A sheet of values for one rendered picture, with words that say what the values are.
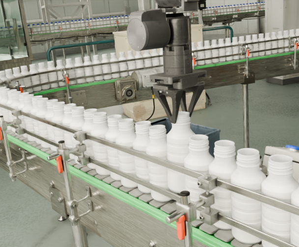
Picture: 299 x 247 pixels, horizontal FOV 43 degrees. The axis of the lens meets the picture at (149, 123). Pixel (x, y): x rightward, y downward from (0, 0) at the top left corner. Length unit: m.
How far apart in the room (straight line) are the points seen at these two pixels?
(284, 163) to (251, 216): 0.12
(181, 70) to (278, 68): 2.52
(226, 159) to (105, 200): 0.42
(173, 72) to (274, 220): 0.32
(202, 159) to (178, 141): 0.06
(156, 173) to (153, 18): 0.33
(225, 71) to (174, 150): 2.20
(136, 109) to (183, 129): 4.36
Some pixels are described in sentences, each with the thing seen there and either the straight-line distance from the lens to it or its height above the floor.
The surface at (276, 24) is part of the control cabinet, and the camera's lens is 6.94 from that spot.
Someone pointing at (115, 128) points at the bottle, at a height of 1.14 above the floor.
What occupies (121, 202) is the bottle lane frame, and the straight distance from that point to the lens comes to 0.95.
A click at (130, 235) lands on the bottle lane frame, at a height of 0.89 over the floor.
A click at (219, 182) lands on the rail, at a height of 1.11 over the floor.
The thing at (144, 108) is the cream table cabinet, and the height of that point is 0.17.
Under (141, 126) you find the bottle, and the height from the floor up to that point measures 1.16.
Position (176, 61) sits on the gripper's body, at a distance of 0.74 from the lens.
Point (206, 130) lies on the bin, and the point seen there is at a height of 0.94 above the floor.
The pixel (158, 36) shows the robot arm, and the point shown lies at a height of 1.37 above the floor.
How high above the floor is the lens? 1.41
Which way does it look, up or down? 16 degrees down
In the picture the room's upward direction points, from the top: 5 degrees counter-clockwise
